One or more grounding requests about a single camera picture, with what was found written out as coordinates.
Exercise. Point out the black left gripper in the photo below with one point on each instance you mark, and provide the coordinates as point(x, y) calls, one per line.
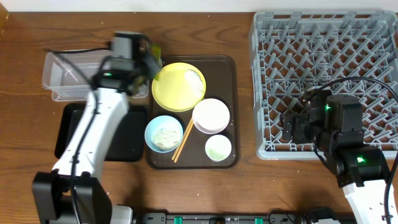
point(153, 63)

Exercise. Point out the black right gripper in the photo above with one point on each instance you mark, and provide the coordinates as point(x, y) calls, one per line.
point(300, 122)

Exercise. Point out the white tissue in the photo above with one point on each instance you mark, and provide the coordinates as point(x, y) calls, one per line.
point(195, 82)

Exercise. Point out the light blue bowl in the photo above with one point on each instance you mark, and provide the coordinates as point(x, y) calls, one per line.
point(161, 122)

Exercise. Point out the white green cup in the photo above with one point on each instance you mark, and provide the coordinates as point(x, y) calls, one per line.
point(218, 148)

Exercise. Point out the yellow green wrapper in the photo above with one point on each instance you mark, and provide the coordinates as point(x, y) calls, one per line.
point(155, 61)

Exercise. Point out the rice leftovers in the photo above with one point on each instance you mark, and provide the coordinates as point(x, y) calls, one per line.
point(165, 139)

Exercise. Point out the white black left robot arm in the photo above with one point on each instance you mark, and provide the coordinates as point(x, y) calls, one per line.
point(72, 192)

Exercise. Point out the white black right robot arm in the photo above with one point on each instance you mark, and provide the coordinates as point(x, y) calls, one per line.
point(333, 124)

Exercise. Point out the grey dishwasher rack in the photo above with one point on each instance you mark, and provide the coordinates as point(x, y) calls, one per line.
point(353, 52)

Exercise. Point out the black waste tray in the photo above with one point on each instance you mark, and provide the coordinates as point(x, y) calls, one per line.
point(128, 141)

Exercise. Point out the yellow plate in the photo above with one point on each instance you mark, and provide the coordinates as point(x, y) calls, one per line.
point(172, 92)

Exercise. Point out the pink bowl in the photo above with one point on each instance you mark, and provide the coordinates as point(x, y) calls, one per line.
point(211, 116)

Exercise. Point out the clear plastic bin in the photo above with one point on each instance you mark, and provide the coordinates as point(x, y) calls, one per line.
point(64, 81)

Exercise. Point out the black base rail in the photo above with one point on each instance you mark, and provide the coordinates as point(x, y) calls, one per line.
point(275, 216)

